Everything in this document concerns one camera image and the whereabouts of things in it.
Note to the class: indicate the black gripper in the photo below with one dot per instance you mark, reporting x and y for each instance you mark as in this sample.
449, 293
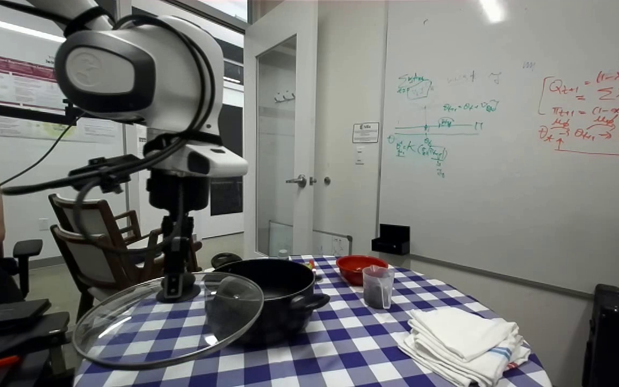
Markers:
177, 193

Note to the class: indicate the round glass pot lid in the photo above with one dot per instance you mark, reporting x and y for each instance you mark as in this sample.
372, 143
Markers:
166, 329

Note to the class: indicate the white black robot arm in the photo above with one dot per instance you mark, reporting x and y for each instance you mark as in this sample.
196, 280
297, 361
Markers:
145, 65

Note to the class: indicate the wooden chair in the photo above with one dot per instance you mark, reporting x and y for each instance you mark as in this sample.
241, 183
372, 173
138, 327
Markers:
107, 266
98, 218

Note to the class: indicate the black office chair armrest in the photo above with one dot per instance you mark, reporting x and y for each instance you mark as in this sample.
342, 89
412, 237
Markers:
27, 251

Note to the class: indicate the white door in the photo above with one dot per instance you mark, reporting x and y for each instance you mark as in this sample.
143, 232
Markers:
285, 143

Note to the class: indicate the red bowl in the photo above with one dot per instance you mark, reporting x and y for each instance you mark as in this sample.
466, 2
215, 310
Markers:
362, 267

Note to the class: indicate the black flat case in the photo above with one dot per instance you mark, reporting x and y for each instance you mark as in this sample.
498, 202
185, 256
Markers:
9, 323

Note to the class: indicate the blue white checkered tablecloth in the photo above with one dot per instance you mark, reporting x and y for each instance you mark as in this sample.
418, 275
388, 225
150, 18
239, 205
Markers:
353, 336

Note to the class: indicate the clear plastic measuring cup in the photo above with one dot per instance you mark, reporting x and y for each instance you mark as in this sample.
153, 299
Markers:
377, 290

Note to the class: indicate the black box holder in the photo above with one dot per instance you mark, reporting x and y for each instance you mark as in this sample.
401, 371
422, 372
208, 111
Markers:
393, 239

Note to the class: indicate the folded white towels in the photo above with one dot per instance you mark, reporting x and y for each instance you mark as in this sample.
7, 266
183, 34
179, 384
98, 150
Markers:
462, 346

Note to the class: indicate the whiteboard with writing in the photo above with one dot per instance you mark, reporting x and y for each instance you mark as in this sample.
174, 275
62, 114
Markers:
510, 180

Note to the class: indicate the small white wall sign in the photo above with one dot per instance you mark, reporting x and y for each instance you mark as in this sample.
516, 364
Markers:
366, 135

